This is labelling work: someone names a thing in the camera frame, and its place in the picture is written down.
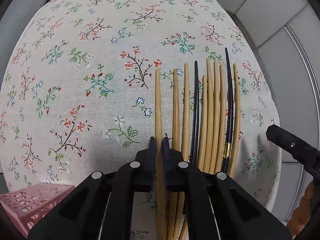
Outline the person's right hand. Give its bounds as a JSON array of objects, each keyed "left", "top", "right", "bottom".
[{"left": 286, "top": 181, "right": 314, "bottom": 239}]

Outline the floral tablecloth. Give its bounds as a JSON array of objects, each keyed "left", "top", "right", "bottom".
[{"left": 1, "top": 0, "right": 281, "bottom": 210}]

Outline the black chopstick gold band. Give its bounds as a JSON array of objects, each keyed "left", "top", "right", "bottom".
[
  {"left": 190, "top": 61, "right": 199, "bottom": 165},
  {"left": 221, "top": 47, "right": 234, "bottom": 173}
]

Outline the pink plastic basket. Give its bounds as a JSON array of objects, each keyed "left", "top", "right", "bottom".
[{"left": 1, "top": 183, "right": 75, "bottom": 237}]

